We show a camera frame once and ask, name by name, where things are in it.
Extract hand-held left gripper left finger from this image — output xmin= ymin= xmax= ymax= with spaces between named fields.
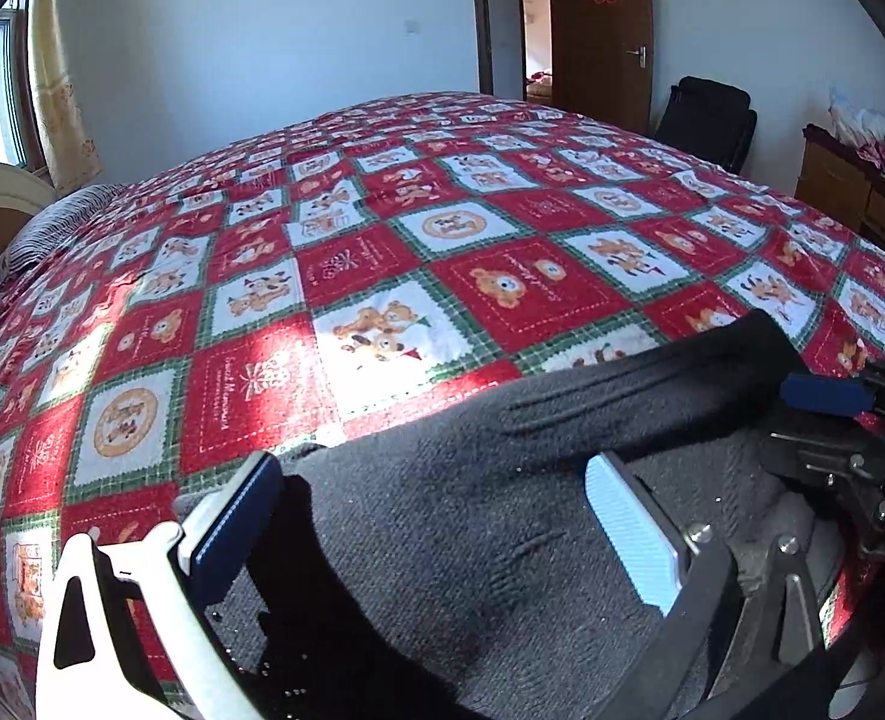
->
xmin=33 ymin=452 xmax=286 ymax=720

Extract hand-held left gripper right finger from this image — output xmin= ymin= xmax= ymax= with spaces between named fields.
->
xmin=584 ymin=452 xmax=829 ymax=720

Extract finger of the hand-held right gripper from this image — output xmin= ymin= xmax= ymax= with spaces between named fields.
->
xmin=779 ymin=358 xmax=885 ymax=436
xmin=758 ymin=426 xmax=885 ymax=500

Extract black pants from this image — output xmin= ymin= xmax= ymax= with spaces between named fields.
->
xmin=172 ymin=309 xmax=863 ymax=720

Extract wooden cabinet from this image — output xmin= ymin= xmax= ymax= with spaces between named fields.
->
xmin=794 ymin=124 xmax=885 ymax=271

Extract white and pink cloth pile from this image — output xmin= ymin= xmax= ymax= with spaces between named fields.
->
xmin=828 ymin=82 xmax=885 ymax=170

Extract black chair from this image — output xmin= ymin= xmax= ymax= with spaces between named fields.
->
xmin=652 ymin=76 xmax=758 ymax=173

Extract red checked printed bedspread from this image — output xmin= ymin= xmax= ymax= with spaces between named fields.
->
xmin=0 ymin=90 xmax=885 ymax=720

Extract grey striped pillow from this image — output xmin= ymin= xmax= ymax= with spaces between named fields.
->
xmin=0 ymin=184 xmax=124 ymax=287

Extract brown wooden door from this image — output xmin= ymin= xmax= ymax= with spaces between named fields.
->
xmin=543 ymin=0 xmax=655 ymax=137

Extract cream wooden headboard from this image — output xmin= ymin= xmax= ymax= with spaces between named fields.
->
xmin=0 ymin=160 xmax=57 ymax=286

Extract gold patterned curtain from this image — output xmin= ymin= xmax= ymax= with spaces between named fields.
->
xmin=29 ymin=0 xmax=104 ymax=192

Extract window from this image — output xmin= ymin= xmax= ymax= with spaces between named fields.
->
xmin=0 ymin=0 xmax=46 ymax=170

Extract dark door frame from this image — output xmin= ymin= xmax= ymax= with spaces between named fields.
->
xmin=469 ymin=0 xmax=556 ymax=102

